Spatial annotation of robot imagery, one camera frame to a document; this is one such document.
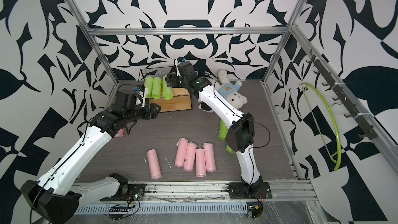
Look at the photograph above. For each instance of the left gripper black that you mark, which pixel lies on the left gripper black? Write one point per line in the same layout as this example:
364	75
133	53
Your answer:
152	113

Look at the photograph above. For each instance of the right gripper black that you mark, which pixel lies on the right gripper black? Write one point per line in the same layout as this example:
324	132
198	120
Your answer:
172	79

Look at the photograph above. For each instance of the green trash bag roll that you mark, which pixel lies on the green trash bag roll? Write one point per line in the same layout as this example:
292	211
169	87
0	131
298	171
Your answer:
229	149
167	92
148	84
223	131
156	88

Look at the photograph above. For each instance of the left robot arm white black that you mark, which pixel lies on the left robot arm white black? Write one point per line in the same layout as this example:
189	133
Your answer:
53	196

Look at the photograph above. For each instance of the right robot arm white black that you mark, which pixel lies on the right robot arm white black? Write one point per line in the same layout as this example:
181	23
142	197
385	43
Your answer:
240	137

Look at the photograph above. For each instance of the pink trash bag roll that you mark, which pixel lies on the pink trash bag roll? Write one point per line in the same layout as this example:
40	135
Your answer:
182	145
154	166
209	157
200	163
190	157

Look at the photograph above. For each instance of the pink plastic toy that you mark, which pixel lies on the pink plastic toy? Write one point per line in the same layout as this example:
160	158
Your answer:
119	134

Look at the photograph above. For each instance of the small doll striped hat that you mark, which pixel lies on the small doll striped hat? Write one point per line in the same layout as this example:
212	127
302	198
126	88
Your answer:
204	107

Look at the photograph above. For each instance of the white teddy bear blue shirt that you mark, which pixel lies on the white teddy bear blue shirt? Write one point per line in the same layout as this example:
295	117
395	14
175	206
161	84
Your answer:
229	90

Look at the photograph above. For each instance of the green plastic hanger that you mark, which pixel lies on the green plastic hanger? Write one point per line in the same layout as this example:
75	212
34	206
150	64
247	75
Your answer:
336	157

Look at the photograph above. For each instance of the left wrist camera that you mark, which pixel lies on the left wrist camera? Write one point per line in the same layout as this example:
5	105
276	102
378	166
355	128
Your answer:
140	93

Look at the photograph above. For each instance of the wooden wire shelf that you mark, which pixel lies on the wooden wire shelf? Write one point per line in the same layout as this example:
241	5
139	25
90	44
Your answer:
181	100

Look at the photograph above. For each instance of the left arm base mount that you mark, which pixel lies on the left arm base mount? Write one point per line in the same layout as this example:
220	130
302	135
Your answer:
130	191

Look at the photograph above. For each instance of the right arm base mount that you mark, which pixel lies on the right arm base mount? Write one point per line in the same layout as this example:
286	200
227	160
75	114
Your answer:
259	190

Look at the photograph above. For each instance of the black wall hook rack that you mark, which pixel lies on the black wall hook rack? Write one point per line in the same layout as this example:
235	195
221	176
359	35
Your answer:
342	97

